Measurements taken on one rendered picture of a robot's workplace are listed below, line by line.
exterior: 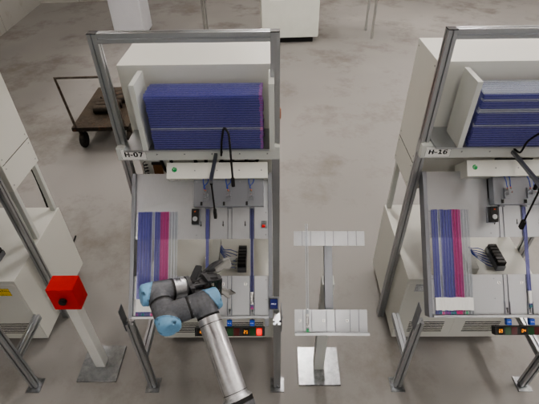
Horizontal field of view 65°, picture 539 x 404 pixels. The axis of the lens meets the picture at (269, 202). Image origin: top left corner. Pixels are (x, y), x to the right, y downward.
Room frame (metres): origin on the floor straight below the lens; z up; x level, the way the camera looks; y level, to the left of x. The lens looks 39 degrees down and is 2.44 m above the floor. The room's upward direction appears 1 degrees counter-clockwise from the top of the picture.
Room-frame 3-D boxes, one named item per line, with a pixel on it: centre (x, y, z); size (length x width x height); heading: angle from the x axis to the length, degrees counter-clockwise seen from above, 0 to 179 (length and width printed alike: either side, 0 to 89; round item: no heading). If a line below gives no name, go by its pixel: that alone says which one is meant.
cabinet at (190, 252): (1.86, 0.33, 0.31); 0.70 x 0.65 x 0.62; 89
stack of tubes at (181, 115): (1.74, 0.28, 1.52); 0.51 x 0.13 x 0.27; 89
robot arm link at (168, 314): (0.82, 0.32, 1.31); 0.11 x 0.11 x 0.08; 25
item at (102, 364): (1.41, 1.06, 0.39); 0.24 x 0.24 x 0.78; 89
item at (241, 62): (2.20, 0.33, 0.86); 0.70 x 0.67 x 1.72; 89
